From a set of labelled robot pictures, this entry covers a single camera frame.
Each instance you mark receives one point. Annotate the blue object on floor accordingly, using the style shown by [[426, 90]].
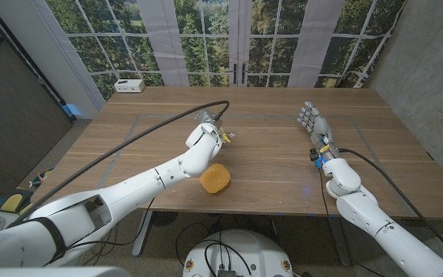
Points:
[[69, 109]]

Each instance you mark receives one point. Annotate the orange bumpy ball toy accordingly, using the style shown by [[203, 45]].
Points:
[[217, 181]]

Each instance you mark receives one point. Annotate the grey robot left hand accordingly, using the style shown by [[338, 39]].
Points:
[[210, 117]]

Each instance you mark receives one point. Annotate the printed window forest backdrop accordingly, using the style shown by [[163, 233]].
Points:
[[206, 38]]

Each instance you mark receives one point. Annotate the yellow and black floor object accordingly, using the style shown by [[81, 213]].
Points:
[[12, 202]]

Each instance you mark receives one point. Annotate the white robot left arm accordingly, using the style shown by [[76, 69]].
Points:
[[129, 192]]

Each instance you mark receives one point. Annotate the white table leg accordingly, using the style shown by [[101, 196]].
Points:
[[142, 236]]

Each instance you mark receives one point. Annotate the dark perforated partition panel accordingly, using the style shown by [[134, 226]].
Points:
[[10, 107]]

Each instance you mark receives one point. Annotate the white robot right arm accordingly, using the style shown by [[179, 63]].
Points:
[[383, 227]]

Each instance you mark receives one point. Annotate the black round table foot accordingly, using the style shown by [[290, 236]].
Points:
[[164, 217]]

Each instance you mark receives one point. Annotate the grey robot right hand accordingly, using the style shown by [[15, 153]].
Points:
[[319, 125]]

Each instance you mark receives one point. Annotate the white robot torso base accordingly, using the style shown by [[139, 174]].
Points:
[[260, 250]]

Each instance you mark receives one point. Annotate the white power strip box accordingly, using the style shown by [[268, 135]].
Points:
[[129, 85]]

